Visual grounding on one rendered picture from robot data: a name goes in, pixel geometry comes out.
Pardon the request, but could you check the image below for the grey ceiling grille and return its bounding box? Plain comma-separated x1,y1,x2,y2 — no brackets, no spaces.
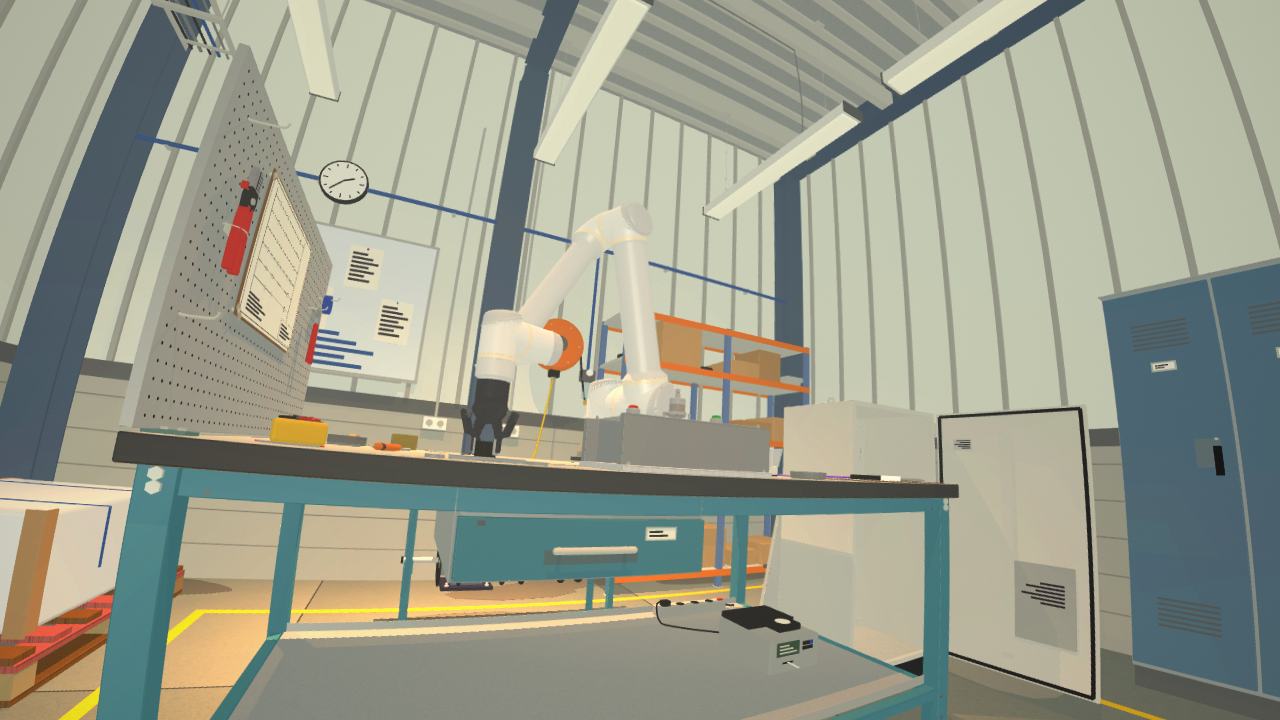
150,0,237,57

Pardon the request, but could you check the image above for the white notice board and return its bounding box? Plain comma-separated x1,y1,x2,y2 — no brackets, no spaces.
300,221,441,385

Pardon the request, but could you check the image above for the teal drawer unit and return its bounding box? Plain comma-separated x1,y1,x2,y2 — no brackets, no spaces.
437,512,706,587

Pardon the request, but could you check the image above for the yellow cable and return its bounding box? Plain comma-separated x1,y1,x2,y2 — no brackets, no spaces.
535,368,555,462

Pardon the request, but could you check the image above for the blue locker cabinet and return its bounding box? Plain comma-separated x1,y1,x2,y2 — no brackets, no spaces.
1099,261,1280,702

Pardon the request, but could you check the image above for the yellow meter box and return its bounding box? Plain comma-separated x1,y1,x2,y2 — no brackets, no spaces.
269,415,330,448

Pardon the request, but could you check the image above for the black cable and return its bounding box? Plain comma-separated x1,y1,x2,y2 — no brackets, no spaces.
654,597,725,635

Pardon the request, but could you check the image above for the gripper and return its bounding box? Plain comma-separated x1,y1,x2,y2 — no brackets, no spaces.
459,378,521,459

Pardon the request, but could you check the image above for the white cabinet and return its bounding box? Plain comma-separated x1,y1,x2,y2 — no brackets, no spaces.
759,399,942,663

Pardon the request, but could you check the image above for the white cabinet door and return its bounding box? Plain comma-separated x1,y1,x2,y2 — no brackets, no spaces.
936,405,1100,705

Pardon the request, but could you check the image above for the black flat device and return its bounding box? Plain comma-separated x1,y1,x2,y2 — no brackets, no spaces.
721,604,802,634

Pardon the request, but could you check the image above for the brown clipboard with paper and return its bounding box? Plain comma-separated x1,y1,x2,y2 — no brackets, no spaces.
234,169,320,354

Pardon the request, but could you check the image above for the small grey labelled box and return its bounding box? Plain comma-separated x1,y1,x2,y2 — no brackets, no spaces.
767,629,820,674

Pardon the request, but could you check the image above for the red fire extinguisher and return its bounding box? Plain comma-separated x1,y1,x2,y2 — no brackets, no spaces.
220,179,262,277

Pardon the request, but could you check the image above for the large cardboard box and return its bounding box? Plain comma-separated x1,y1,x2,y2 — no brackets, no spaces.
655,320,704,367

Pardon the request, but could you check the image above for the white crate on wooden pallet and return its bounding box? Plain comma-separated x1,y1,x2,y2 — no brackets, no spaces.
0,478,187,703

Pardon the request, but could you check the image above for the orange and blue shelf unit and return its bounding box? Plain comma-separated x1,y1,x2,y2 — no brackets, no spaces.
596,311,812,592

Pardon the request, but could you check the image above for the long ceiling light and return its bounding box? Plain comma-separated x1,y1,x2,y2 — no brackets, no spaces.
881,0,1064,97
702,100,864,222
287,0,342,102
532,0,654,167

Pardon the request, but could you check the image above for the round wall clock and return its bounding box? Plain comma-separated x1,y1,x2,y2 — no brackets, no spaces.
318,160,370,205

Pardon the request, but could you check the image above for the teal workbench with dark top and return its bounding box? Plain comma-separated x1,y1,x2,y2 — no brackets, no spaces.
95,430,959,720

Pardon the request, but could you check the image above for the grey pegboard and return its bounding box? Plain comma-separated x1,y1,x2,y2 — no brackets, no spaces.
119,44,334,437

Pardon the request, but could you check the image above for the grey switch housing box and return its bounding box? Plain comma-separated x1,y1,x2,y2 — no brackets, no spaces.
581,411,772,474

